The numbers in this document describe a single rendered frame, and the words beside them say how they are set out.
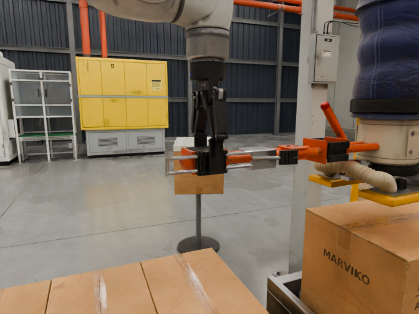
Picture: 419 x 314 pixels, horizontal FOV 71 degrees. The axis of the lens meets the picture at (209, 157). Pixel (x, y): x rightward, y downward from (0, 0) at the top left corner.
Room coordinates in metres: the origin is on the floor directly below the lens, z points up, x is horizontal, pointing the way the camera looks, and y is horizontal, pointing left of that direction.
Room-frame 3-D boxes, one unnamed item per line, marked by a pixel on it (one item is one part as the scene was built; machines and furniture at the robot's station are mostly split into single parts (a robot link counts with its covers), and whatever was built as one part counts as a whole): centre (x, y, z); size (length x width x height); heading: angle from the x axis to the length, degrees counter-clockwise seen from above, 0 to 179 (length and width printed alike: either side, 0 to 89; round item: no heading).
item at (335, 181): (0.96, -0.50, 1.11); 0.34 x 0.10 x 0.05; 114
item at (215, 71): (0.64, 0.00, 1.37); 0.08 x 0.07 x 0.09; 23
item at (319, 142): (0.78, -0.31, 1.21); 0.10 x 0.08 x 0.06; 24
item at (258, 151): (0.69, -0.11, 1.21); 0.07 x 0.07 x 0.04; 24
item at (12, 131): (6.92, 4.60, 0.81); 0.58 x 0.12 x 0.42; 21
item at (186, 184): (2.58, 0.10, 0.82); 0.60 x 0.40 x 0.40; 4
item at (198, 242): (2.58, 0.10, 0.31); 0.40 x 0.40 x 0.62
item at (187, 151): (0.64, 0.01, 1.21); 0.08 x 0.07 x 0.05; 114
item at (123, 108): (8.02, 2.30, 1.24); 2.22 x 0.91 x 2.47; 111
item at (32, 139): (7.17, 3.96, 0.32); 1.25 x 0.52 x 0.63; 111
